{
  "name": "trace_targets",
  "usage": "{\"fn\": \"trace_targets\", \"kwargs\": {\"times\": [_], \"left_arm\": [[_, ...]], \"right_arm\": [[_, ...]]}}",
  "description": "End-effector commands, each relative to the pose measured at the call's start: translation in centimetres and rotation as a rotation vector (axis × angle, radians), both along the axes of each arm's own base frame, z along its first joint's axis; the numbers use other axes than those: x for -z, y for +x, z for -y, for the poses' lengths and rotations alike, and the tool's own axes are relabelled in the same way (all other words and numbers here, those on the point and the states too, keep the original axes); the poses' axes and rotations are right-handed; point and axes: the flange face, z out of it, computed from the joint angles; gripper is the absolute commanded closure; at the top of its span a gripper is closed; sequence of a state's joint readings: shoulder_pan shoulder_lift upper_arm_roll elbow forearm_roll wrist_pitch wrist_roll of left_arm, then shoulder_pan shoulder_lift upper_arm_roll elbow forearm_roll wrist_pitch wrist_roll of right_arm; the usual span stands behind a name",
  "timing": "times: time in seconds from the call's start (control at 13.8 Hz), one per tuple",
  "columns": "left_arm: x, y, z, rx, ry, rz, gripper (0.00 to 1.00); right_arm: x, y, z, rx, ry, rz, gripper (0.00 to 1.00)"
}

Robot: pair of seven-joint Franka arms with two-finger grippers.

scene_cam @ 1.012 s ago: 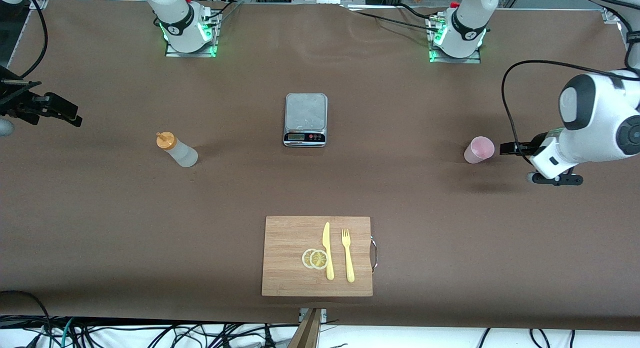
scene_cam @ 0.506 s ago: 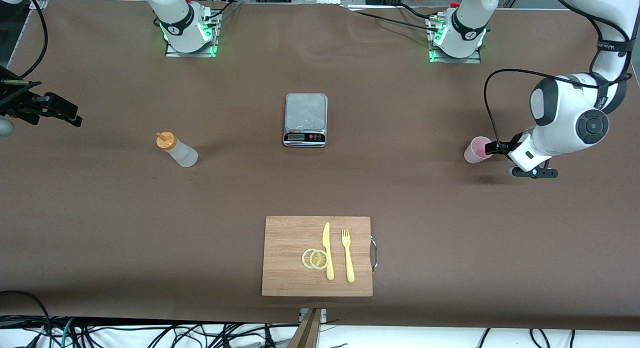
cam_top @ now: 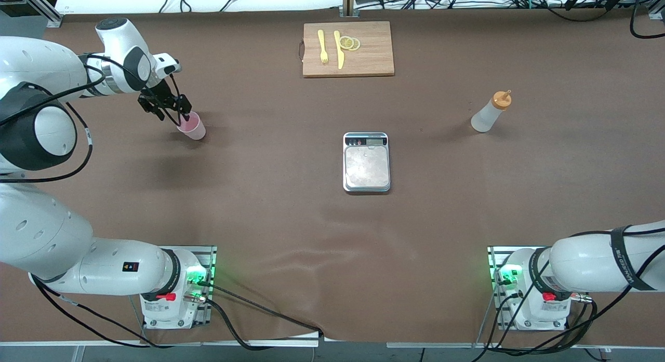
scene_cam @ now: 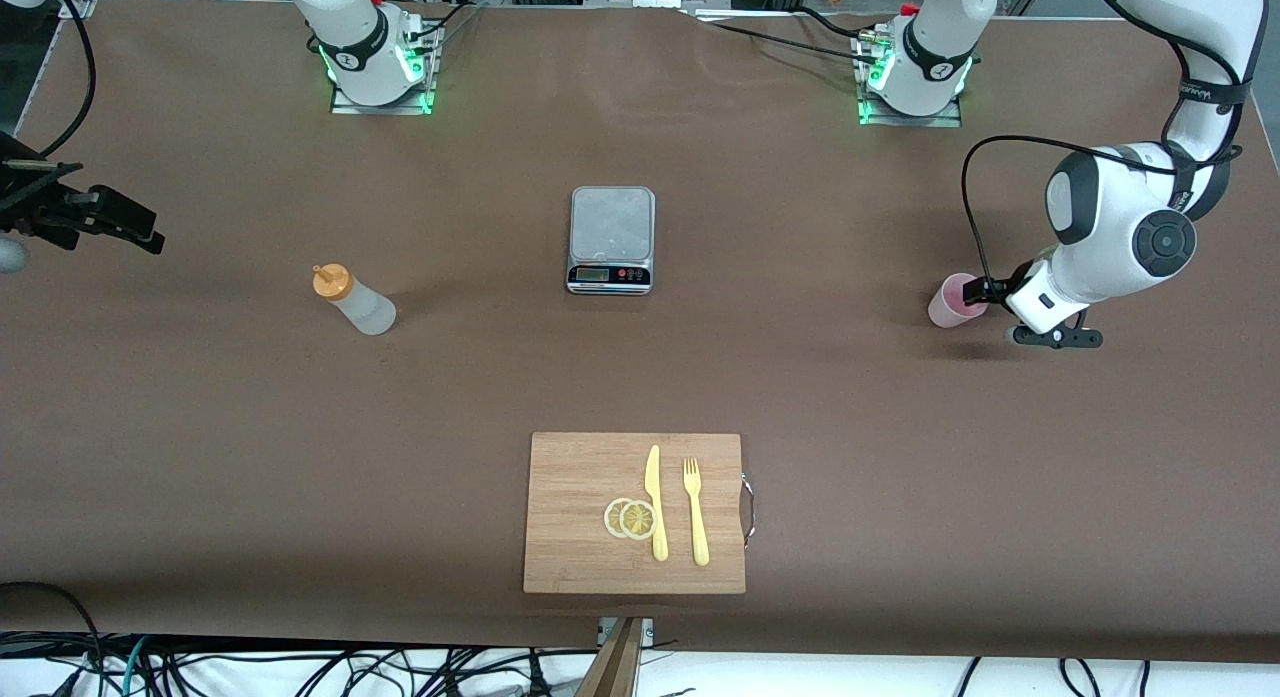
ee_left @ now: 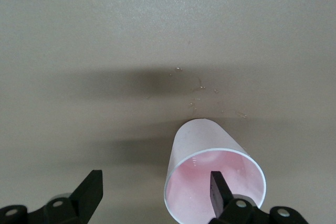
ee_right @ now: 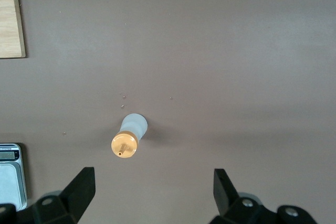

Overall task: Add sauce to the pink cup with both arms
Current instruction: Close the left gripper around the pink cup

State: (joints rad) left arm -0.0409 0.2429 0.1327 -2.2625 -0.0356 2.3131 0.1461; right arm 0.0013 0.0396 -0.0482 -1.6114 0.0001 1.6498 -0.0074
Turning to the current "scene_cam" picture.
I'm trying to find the pink plastic cup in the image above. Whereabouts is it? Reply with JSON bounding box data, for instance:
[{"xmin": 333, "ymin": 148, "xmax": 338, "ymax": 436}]
[{"xmin": 927, "ymin": 272, "xmax": 991, "ymax": 330}]

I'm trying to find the clear sauce bottle orange cap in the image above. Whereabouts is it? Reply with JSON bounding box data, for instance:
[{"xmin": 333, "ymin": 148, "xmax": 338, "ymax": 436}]
[{"xmin": 311, "ymin": 262, "xmax": 398, "ymax": 337}]

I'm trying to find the yellow plastic fork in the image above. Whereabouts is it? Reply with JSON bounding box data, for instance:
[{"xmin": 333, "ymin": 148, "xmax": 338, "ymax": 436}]
[{"xmin": 682, "ymin": 457, "xmax": 711, "ymax": 567}]

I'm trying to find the yellow plastic knife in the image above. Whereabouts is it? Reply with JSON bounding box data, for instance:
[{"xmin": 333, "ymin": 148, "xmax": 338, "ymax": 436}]
[{"xmin": 644, "ymin": 444, "xmax": 670, "ymax": 563}]

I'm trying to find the silver digital kitchen scale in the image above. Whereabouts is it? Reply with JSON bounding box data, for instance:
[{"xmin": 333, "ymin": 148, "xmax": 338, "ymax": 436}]
[{"xmin": 566, "ymin": 185, "xmax": 657, "ymax": 296}]

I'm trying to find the wooden cutting board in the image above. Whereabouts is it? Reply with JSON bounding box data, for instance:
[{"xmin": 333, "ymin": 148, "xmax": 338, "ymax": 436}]
[{"xmin": 522, "ymin": 432, "xmax": 748, "ymax": 595}]

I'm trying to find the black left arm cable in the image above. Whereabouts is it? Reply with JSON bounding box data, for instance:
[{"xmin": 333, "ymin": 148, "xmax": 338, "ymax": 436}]
[{"xmin": 961, "ymin": 0, "xmax": 1251, "ymax": 290}]

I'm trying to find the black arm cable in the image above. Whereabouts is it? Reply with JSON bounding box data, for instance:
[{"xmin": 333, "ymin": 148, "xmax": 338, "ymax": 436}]
[
  {"xmin": 961, "ymin": 0, "xmax": 1251, "ymax": 290},
  {"xmin": 38, "ymin": 0, "xmax": 97, "ymax": 156}
]

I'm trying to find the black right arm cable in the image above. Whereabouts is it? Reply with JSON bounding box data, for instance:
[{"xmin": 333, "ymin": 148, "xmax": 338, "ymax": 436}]
[{"xmin": 38, "ymin": 0, "xmax": 97, "ymax": 156}]

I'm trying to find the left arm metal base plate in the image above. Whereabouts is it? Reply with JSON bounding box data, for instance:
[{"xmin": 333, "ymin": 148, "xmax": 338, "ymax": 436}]
[{"xmin": 858, "ymin": 32, "xmax": 963, "ymax": 128}]

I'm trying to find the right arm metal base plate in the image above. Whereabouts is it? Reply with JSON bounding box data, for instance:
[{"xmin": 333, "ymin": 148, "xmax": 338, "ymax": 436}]
[{"xmin": 330, "ymin": 17, "xmax": 436, "ymax": 116}]

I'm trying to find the black base cable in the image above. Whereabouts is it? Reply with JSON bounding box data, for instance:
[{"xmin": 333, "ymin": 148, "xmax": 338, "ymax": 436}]
[{"xmin": 690, "ymin": 7, "xmax": 873, "ymax": 63}]

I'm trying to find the black looped floor cable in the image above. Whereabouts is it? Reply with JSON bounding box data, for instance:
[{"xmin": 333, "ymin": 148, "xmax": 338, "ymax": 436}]
[{"xmin": 0, "ymin": 581, "xmax": 103, "ymax": 697}]

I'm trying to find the teal floor cable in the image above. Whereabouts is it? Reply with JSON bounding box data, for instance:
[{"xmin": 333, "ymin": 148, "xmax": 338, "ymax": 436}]
[{"xmin": 95, "ymin": 637, "xmax": 151, "ymax": 697}]

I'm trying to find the wooden post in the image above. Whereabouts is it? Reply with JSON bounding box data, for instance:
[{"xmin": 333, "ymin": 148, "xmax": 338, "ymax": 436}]
[{"xmin": 578, "ymin": 617, "xmax": 646, "ymax": 697}]

